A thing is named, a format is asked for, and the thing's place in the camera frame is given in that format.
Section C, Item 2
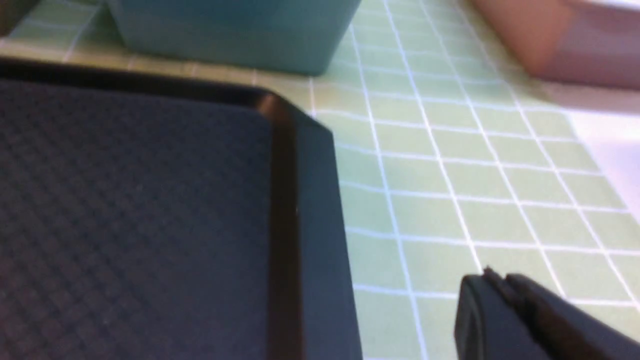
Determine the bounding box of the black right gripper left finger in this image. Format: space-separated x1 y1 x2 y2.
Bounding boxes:
454 275 548 360

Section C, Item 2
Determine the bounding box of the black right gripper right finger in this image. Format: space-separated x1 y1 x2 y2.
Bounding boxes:
482 267 640 360

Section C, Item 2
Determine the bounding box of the green checked tablecloth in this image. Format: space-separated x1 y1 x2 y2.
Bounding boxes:
1 0 639 360

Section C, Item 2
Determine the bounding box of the pink plastic bin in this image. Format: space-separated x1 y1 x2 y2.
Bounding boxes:
471 0 640 91

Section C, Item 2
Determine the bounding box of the blue plastic chopstick bin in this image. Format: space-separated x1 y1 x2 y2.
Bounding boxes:
106 0 361 76

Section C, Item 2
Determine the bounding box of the black serving tray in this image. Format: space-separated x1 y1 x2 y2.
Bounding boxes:
0 58 364 360

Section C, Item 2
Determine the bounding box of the grey plastic spoon bin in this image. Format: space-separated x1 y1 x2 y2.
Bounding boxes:
0 0 40 37

